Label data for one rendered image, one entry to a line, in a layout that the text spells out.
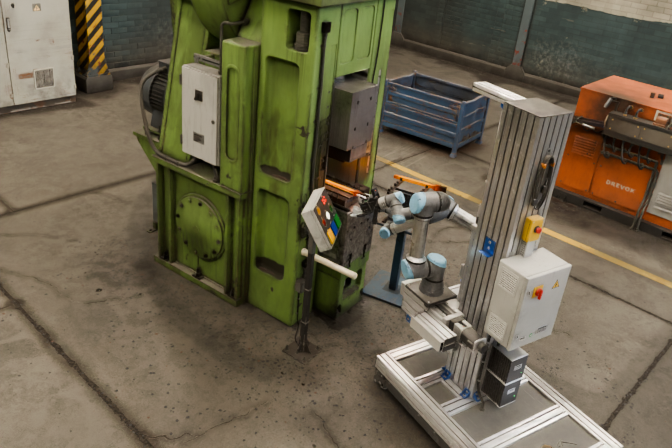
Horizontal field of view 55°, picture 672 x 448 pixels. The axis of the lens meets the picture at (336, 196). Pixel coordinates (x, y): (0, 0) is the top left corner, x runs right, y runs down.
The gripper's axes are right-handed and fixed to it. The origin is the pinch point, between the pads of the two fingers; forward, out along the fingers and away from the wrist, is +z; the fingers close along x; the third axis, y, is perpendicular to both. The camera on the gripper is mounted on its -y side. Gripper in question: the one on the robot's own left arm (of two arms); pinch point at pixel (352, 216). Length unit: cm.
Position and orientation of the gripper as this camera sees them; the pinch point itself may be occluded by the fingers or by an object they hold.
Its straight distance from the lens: 409.1
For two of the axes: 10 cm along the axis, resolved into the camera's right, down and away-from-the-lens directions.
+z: -8.9, 3.0, 3.3
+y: -4.1, -8.6, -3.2
